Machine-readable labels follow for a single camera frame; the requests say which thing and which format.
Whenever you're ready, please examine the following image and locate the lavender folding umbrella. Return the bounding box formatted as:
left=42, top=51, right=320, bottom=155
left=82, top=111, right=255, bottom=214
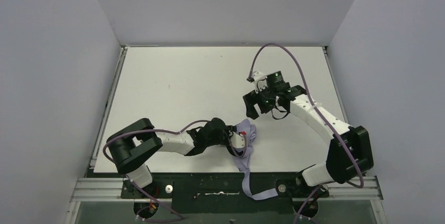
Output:
left=234, top=119, right=278, bottom=201

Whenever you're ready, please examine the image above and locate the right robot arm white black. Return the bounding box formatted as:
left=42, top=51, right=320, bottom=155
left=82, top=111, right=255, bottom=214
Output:
left=243, top=71, right=374, bottom=187

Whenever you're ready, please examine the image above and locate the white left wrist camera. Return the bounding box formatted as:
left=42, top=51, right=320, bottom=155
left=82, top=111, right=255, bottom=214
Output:
left=229, top=132, right=246, bottom=150

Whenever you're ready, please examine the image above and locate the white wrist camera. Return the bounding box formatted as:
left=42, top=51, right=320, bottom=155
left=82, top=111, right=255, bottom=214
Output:
left=229, top=132, right=246, bottom=150
left=247, top=71, right=268, bottom=93

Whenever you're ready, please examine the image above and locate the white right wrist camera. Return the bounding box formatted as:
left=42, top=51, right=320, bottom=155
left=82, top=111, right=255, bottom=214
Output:
left=247, top=71, right=268, bottom=93

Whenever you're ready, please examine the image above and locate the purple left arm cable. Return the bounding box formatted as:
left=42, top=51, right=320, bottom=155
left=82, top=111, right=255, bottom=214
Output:
left=102, top=120, right=248, bottom=223

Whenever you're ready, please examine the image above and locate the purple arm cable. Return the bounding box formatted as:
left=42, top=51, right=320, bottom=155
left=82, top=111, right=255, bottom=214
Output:
left=102, top=120, right=248, bottom=223
left=247, top=43, right=365, bottom=224

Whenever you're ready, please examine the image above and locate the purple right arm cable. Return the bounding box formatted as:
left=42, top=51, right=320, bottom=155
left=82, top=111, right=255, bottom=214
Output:
left=247, top=43, right=365, bottom=224

